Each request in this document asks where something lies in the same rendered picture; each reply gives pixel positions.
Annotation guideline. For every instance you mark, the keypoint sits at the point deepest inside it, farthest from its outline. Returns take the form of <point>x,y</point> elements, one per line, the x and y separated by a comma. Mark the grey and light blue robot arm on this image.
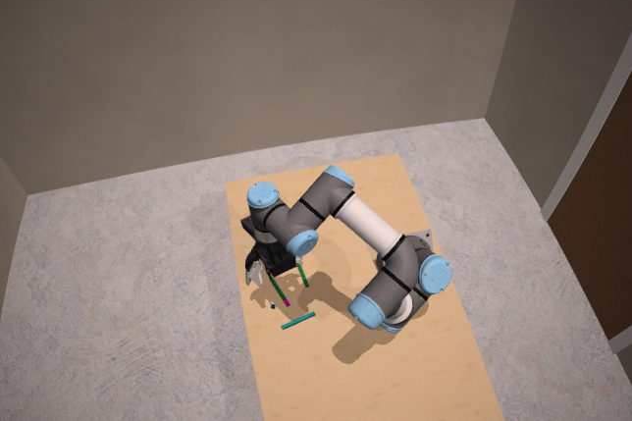
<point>331,194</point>

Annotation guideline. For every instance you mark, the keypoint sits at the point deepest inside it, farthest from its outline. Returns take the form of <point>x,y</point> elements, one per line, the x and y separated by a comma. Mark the green rod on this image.
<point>277,288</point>
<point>302,275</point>

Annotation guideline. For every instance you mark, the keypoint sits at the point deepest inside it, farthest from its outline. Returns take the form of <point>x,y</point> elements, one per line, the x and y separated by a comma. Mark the turquoise rod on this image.
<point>298,320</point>

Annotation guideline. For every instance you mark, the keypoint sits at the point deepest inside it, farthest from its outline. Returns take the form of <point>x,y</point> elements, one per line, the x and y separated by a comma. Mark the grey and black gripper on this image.
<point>254,267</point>

